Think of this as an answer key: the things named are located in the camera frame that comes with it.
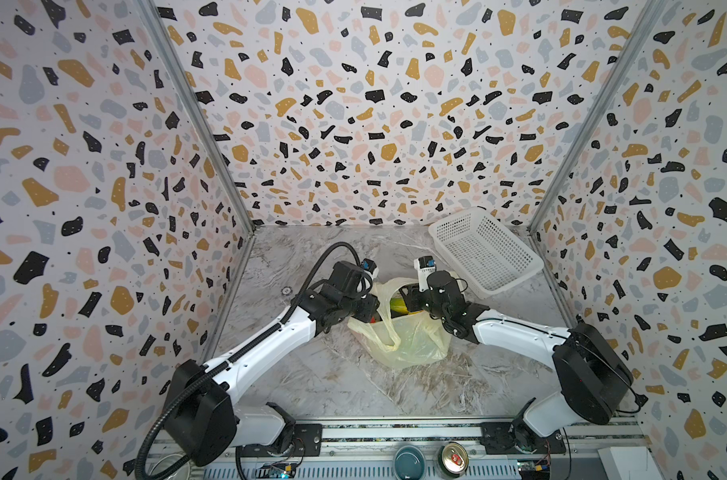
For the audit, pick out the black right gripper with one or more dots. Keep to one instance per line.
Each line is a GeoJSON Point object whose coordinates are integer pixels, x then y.
{"type": "Point", "coordinates": [417, 299]}

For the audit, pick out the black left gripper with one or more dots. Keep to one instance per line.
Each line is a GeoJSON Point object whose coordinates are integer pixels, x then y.
{"type": "Point", "coordinates": [369, 308]}

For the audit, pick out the yellow plastic bag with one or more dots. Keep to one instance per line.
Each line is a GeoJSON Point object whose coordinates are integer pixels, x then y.
{"type": "Point", "coordinates": [404, 342]}

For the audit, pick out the white plastic mesh basket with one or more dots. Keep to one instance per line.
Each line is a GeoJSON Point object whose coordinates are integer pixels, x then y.
{"type": "Point", "coordinates": [484, 252]}

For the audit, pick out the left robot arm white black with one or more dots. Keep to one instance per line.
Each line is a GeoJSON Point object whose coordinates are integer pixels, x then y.
{"type": "Point", "coordinates": [205, 416]}

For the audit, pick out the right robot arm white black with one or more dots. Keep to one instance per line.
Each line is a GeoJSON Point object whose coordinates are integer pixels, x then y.
{"type": "Point", "coordinates": [593, 380]}

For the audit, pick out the metal drink can top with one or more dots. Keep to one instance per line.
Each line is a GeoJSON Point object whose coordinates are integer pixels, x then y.
{"type": "Point", "coordinates": [452, 460]}

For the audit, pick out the teal round cup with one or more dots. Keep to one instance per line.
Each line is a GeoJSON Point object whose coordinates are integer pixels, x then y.
{"type": "Point", "coordinates": [409, 463]}

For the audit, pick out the left green circuit board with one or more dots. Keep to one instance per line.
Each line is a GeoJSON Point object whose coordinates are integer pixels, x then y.
{"type": "Point", "coordinates": [277, 470]}

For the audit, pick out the green circuit board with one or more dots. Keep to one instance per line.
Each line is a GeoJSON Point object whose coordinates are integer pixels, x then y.
{"type": "Point", "coordinates": [277, 470]}
{"type": "Point", "coordinates": [534, 470]}

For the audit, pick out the right green circuit board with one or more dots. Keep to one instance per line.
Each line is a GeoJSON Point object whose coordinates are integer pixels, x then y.
{"type": "Point", "coordinates": [534, 470]}

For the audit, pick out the white box corner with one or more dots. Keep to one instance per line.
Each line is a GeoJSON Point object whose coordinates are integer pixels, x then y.
{"type": "Point", "coordinates": [629, 463]}

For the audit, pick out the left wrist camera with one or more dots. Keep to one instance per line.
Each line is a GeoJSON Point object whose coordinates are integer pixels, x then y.
{"type": "Point", "coordinates": [370, 266]}

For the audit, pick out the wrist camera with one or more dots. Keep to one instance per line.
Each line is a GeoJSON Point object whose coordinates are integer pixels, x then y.
{"type": "Point", "coordinates": [425, 266]}
{"type": "Point", "coordinates": [370, 266]}

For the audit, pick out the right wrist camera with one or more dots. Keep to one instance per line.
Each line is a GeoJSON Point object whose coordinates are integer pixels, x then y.
{"type": "Point", "coordinates": [425, 266]}

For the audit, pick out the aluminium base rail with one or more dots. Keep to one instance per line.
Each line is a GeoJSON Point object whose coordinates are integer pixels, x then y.
{"type": "Point", "coordinates": [363, 448]}

